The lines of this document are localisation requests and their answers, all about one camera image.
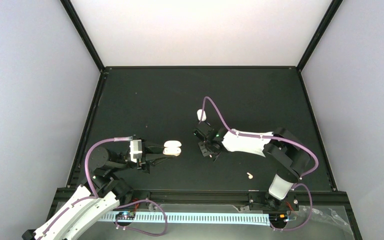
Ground light blue slotted cable duct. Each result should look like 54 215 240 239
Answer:
99 211 270 226

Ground left circuit board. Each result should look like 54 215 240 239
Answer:
115 211 136 221

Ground clear plastic sheet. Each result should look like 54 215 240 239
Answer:
231 204 354 240

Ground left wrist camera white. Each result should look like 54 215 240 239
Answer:
129 139 143 163

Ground white earbud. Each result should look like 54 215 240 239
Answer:
246 172 254 180

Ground black front aluminium rail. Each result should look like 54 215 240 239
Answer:
53 188 349 213

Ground circuit board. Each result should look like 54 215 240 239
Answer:
115 211 136 221
269 214 297 223

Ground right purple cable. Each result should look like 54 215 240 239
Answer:
199 96 320 232

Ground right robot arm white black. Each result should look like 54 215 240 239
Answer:
193 122 311 210

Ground beige small earbuds case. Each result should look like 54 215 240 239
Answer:
163 140 182 156

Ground right circuit board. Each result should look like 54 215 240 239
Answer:
269 214 297 223

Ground white earbuds charging case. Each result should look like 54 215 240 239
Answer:
196 109 207 122

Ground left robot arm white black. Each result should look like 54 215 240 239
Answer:
22 136 182 240

